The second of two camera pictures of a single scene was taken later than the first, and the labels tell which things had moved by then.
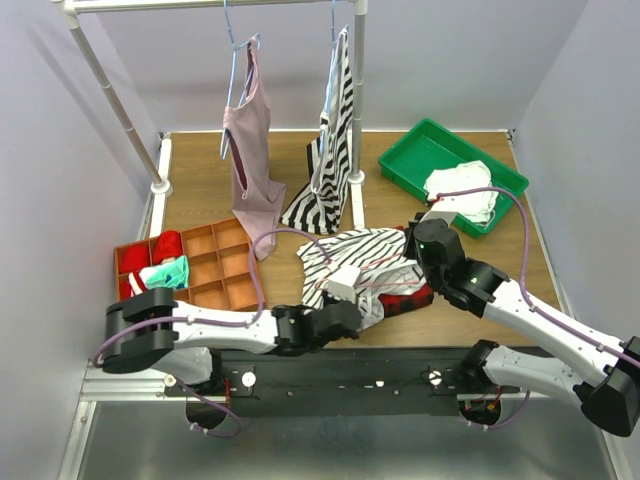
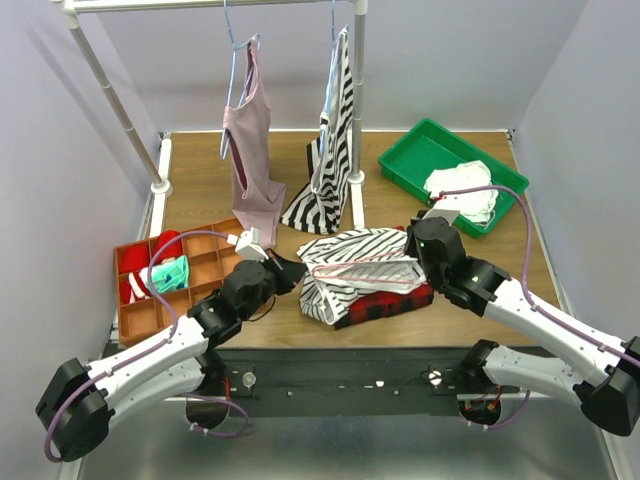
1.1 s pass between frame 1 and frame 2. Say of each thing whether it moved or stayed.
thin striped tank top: moved
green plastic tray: stayed
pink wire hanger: moved
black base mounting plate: stayed
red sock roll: stayed
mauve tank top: stayed
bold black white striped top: stayed
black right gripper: stayed
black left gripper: moved
